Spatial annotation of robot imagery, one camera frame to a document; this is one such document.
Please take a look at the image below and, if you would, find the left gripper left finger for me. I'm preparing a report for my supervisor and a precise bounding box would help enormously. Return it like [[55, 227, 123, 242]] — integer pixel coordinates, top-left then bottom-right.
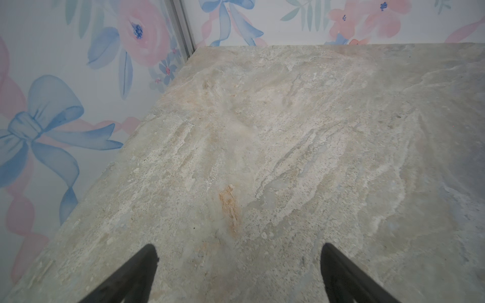
[[80, 244, 159, 303]]

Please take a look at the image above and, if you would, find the left aluminium corner post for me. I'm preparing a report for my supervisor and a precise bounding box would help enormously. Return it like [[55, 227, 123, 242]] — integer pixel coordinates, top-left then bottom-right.
[[165, 0, 196, 62]]

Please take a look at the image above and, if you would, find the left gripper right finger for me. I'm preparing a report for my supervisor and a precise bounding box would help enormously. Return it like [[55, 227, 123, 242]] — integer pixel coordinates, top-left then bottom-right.
[[320, 242, 399, 303]]

